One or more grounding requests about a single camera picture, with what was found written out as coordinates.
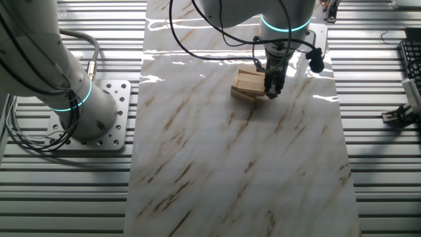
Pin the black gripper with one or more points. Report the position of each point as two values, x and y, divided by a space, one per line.
277 73

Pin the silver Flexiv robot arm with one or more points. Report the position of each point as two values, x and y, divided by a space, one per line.
82 105

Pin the wooden Jenga block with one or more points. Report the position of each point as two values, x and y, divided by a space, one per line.
250 69
250 78
250 87

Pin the black clamp stand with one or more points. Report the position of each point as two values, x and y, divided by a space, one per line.
332 13

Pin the marble pattern table mat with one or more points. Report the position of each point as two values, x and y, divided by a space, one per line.
213 164

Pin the black keyboard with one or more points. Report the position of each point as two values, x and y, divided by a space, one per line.
412 52

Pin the black box device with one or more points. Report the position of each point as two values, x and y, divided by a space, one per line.
413 34

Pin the light grey device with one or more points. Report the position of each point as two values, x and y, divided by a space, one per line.
408 3

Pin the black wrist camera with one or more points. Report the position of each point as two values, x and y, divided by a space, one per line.
316 64

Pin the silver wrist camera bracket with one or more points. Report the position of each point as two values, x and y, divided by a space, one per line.
320 33

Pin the metal camera mount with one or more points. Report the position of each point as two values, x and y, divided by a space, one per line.
389 116

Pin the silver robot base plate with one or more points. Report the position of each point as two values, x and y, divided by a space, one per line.
122 98

